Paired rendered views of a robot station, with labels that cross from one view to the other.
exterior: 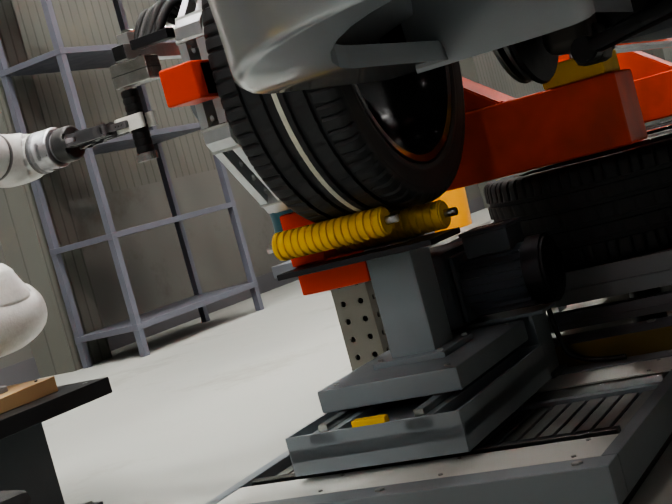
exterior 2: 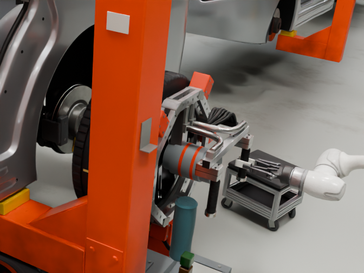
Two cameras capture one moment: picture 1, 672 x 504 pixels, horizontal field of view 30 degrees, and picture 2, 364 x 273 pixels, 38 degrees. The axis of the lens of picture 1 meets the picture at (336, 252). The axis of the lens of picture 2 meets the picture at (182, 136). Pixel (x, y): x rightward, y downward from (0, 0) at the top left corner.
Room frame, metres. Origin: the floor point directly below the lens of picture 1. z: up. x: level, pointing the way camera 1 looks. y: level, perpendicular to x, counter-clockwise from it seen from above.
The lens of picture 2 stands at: (4.51, -0.12, 1.77)
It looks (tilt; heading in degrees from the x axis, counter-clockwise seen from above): 23 degrees down; 175
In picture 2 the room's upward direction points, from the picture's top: 7 degrees clockwise
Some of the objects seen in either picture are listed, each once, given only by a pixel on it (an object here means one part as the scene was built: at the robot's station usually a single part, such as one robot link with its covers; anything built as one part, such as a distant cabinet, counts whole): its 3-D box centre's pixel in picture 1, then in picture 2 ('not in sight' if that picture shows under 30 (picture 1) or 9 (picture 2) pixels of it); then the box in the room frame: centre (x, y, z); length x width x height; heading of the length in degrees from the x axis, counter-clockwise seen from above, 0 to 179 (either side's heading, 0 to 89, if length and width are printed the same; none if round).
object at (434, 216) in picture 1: (390, 227); not in sight; (2.52, -0.12, 0.49); 0.29 x 0.06 x 0.06; 62
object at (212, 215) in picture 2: not in sight; (213, 196); (2.86, 0.16, 0.83); 0.04 x 0.04 x 0.16
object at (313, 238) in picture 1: (331, 234); not in sight; (2.44, 0.00, 0.51); 0.29 x 0.06 x 0.06; 62
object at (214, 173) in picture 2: not in sight; (208, 169); (2.84, 0.13, 0.93); 0.09 x 0.05 x 0.05; 62
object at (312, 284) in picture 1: (335, 244); (160, 229); (2.58, 0.00, 0.48); 0.16 x 0.12 x 0.17; 62
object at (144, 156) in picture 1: (138, 123); (244, 163); (2.56, 0.32, 0.83); 0.04 x 0.04 x 0.16
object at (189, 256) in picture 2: not in sight; (187, 259); (2.99, 0.08, 0.64); 0.04 x 0.04 x 0.04; 62
